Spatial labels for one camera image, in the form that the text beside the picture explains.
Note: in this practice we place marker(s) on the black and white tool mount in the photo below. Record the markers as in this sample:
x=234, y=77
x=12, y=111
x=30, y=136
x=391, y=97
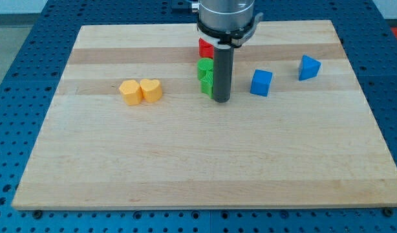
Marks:
x=227, y=30

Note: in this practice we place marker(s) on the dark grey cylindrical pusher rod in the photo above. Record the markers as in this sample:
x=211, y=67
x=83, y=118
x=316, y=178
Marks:
x=222, y=73

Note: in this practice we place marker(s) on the blue cube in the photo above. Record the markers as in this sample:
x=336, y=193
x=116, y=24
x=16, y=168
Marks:
x=261, y=82

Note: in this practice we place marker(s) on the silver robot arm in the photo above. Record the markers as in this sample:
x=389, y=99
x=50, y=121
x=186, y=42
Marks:
x=223, y=6

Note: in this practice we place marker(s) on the red block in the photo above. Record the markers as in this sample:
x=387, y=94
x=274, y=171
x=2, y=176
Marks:
x=206, y=50

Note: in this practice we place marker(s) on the green round block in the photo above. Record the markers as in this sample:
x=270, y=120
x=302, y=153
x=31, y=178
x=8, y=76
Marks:
x=203, y=66

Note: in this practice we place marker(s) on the green star block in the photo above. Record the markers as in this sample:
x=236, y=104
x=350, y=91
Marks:
x=206, y=84

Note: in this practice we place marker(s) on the yellow heart block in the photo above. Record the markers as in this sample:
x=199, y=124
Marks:
x=151, y=89

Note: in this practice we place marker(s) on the blue triangular prism block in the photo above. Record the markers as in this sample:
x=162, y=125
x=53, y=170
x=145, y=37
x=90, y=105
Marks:
x=308, y=68

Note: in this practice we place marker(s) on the yellow hexagon block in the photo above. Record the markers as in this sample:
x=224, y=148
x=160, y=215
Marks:
x=131, y=92

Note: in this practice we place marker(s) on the wooden board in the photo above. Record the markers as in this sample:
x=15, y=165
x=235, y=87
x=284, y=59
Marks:
x=308, y=144

